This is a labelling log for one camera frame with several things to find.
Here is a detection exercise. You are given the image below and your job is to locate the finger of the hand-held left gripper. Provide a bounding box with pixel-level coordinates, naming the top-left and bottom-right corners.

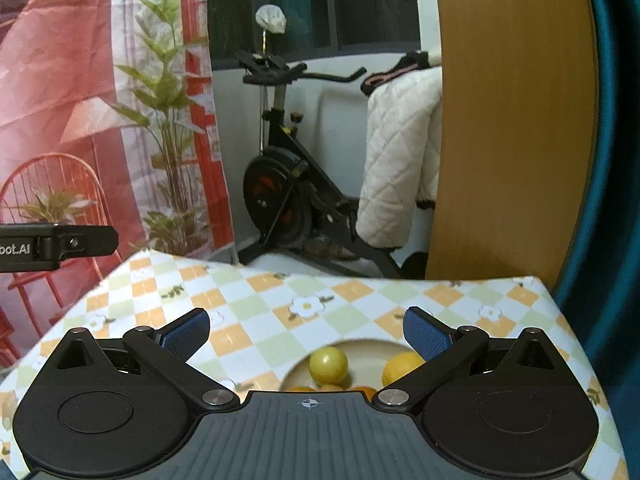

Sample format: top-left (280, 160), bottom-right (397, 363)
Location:
top-left (53, 225), bottom-right (120, 259)

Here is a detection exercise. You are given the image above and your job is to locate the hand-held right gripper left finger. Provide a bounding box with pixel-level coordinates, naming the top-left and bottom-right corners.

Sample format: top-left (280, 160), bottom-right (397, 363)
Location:
top-left (30, 308), bottom-right (241, 413)

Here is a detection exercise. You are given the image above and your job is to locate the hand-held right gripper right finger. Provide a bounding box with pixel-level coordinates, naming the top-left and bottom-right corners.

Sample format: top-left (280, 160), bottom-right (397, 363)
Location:
top-left (372, 306), bottom-right (583, 413)

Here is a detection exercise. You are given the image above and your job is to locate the small yellow lemon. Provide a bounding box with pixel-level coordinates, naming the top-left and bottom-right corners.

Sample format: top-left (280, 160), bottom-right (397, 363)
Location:
top-left (382, 351), bottom-right (426, 390)

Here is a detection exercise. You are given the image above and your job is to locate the beige round plate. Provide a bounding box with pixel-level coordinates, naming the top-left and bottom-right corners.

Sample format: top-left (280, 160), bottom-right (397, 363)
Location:
top-left (280, 337), bottom-right (426, 393)

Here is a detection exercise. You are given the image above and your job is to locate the yellow-green apple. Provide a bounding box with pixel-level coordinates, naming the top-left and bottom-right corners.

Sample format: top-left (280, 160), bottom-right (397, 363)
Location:
top-left (309, 346), bottom-right (349, 386)

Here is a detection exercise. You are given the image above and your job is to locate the black exercise bike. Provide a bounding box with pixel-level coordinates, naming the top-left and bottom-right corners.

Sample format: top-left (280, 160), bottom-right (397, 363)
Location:
top-left (235, 50), bottom-right (401, 278)

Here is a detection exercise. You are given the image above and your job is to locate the white quilted blanket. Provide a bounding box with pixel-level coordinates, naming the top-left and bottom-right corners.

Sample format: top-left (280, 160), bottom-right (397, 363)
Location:
top-left (356, 65), bottom-right (443, 251)

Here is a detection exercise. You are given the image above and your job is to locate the printed red backdrop cloth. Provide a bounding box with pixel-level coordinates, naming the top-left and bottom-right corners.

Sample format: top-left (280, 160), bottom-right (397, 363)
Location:
top-left (0, 0), bottom-right (236, 361)

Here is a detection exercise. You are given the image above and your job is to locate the wooden board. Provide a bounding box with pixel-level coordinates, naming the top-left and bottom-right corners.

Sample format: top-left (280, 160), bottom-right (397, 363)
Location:
top-left (425, 0), bottom-right (601, 286)

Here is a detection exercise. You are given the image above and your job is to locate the teal curtain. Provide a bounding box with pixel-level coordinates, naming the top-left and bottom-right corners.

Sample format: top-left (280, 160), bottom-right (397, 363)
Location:
top-left (555, 0), bottom-right (640, 386)

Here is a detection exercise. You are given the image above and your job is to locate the black garment with pink trim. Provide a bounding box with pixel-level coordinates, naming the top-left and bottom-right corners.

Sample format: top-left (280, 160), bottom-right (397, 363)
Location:
top-left (361, 51), bottom-right (443, 96)

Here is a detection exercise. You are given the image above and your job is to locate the white crumpled bag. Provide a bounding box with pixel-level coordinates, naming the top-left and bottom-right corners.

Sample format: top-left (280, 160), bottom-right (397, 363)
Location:
top-left (255, 4), bottom-right (287, 34)

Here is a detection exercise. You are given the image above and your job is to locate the dark window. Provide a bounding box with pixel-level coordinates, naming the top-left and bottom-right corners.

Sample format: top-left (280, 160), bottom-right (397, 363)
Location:
top-left (207, 0), bottom-right (421, 68)

